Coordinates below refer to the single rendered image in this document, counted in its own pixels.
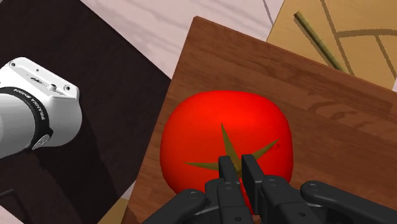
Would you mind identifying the tan wooden cabinet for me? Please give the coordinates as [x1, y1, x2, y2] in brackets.
[266, 0, 397, 92]

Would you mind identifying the red tomato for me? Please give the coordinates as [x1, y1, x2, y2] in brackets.
[159, 90, 294, 215]

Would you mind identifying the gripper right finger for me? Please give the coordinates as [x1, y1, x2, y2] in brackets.
[241, 153, 397, 224]

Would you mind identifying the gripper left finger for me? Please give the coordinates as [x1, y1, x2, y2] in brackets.
[142, 155, 254, 224]

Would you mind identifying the brown wooden table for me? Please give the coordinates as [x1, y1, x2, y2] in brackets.
[120, 16, 397, 224]

